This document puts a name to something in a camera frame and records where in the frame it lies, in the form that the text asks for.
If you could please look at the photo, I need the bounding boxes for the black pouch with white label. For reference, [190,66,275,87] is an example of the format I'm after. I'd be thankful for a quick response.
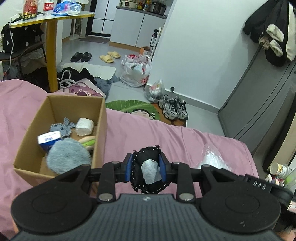
[130,146,169,194]

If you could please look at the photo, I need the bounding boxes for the hamburger plush toy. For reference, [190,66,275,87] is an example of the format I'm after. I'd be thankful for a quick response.
[78,136,96,151]

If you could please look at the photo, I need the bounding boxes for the white fluffy stuffing bag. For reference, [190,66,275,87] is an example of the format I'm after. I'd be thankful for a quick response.
[194,144,232,171]

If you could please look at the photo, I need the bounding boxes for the grey fluffy plush pouch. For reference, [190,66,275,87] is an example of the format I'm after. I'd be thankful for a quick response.
[46,138,92,175]

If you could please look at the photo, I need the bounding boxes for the blue tissue pack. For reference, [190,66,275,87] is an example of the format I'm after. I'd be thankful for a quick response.
[37,131,62,153]

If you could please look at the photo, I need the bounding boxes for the white wrapped soft packet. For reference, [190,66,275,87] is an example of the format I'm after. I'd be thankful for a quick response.
[75,118,94,136]

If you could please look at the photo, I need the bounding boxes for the right grey sneaker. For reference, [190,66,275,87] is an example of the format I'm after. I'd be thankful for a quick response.
[175,96,188,121]

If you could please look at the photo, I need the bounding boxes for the grey sneaker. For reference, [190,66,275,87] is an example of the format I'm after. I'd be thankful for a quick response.
[175,96,188,121]
[158,94,178,121]

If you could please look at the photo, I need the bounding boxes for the left grey sneaker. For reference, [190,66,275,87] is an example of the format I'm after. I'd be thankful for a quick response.
[158,94,178,121]

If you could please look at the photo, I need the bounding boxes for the green leaf cartoon rug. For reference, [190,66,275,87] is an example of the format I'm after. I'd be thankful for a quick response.
[106,100,187,127]

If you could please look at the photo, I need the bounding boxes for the brown cardboard box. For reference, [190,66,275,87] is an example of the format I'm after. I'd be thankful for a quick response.
[14,94,107,186]

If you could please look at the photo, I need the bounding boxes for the small clear plastic bag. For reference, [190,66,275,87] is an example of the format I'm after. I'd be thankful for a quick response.
[144,79,165,103]

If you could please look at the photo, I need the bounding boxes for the blue elephant cloth toy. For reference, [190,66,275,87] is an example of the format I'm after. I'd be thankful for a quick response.
[49,118,76,138]

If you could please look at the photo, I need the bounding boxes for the grey fuzzy rug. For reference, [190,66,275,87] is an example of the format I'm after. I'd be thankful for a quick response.
[94,74,120,99]

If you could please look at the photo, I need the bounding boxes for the pink bear cushion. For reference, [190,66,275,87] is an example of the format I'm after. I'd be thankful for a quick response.
[59,78,106,98]

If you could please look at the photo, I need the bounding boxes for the grey wardrobe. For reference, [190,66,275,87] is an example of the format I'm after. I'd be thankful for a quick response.
[218,48,295,153]

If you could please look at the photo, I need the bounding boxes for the white floor mat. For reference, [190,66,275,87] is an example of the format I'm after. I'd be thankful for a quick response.
[61,62,116,80]

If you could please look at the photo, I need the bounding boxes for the large white plastic bag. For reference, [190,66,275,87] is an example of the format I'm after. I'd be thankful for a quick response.
[120,54,151,88]

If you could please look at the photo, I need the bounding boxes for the black and white tote bag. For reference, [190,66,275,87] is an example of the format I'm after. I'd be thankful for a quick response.
[57,67,96,89]

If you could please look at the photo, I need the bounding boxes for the left yellow slipper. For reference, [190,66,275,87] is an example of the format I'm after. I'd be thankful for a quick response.
[99,54,114,64]

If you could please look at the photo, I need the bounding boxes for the yellow slipper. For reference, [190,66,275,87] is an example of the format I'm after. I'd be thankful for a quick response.
[107,51,121,59]
[99,54,114,64]

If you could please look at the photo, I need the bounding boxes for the right yellow slipper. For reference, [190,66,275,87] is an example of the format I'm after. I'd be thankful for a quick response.
[107,51,121,59]

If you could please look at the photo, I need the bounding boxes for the right black slipper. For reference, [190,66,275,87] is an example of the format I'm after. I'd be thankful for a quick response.
[81,52,92,62]

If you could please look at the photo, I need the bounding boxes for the black slipper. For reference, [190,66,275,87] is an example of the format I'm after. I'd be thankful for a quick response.
[81,52,92,62]
[70,52,83,62]

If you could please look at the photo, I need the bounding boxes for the left black slipper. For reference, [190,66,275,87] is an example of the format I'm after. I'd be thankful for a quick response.
[70,52,83,62]

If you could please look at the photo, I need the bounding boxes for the pink bed sheet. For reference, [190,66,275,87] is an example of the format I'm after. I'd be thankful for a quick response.
[1,79,258,238]

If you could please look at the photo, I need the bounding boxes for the white kitchen cabinet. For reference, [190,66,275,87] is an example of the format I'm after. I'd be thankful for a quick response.
[109,6,166,51]

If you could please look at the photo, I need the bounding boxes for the black chair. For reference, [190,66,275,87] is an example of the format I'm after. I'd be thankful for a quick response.
[1,41,47,80]

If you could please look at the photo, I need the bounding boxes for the yellow edged table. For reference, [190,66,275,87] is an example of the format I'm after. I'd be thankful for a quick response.
[10,11,95,92]

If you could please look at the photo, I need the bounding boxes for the blue snack bag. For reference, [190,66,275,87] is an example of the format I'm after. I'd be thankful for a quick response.
[51,1,82,16]

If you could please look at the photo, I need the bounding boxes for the black polka dot garment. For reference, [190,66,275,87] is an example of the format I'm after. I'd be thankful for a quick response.
[1,24,44,53]

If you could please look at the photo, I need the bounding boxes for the hanging black and cream clothes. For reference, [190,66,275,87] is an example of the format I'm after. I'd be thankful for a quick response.
[242,1,295,67]

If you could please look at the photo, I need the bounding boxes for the water bottle red label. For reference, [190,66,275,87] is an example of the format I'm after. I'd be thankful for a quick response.
[43,0,57,16]

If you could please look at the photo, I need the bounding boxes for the red snack package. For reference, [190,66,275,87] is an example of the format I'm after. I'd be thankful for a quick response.
[22,0,39,20]

